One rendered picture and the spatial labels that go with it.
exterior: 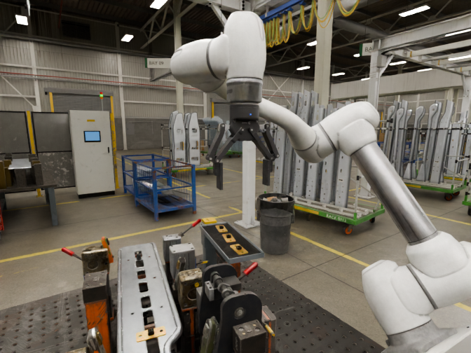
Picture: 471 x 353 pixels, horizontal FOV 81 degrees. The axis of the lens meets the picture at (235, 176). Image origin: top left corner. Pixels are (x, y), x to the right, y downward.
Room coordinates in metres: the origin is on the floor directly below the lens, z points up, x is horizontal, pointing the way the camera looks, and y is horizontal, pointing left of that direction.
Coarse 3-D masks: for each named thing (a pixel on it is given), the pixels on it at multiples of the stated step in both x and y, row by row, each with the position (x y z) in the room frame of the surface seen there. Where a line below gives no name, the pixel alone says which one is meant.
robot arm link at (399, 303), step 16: (368, 272) 0.92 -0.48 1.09; (384, 272) 0.89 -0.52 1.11; (400, 272) 0.87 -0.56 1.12; (368, 288) 0.90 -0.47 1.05; (384, 288) 0.86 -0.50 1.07; (400, 288) 0.84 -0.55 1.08; (416, 288) 0.82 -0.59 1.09; (384, 304) 0.84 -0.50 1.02; (400, 304) 0.82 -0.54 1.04; (416, 304) 0.81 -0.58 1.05; (384, 320) 0.83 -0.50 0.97; (400, 320) 0.80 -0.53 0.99; (416, 320) 0.79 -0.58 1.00
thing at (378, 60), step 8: (456, 32) 5.20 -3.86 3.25; (464, 32) 5.10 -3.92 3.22; (424, 40) 5.62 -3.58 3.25; (432, 40) 5.49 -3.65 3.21; (440, 40) 5.45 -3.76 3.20; (400, 48) 6.00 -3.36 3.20; (408, 48) 5.95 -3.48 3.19; (376, 56) 6.35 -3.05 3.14; (384, 56) 6.28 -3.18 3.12; (392, 56) 6.76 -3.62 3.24; (376, 64) 6.32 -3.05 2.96; (384, 64) 6.30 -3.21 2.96; (376, 72) 6.34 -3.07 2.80; (376, 80) 6.35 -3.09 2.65; (376, 88) 6.36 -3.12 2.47; (368, 96) 6.45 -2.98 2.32; (376, 96) 6.38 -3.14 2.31; (376, 104) 6.35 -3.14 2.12; (368, 184) 6.36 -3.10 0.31; (360, 192) 6.45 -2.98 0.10; (368, 192) 6.37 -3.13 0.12
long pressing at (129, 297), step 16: (128, 256) 1.24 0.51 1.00; (144, 256) 1.24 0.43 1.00; (128, 272) 1.09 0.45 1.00; (160, 272) 1.09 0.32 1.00; (128, 288) 0.97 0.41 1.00; (160, 288) 0.97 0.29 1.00; (128, 304) 0.88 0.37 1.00; (160, 304) 0.88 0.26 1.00; (128, 320) 0.79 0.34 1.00; (160, 320) 0.79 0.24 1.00; (176, 320) 0.79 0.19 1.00; (128, 336) 0.72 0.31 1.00; (160, 336) 0.72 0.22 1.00; (176, 336) 0.72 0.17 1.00; (128, 352) 0.66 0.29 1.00; (144, 352) 0.66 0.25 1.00; (160, 352) 0.67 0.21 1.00
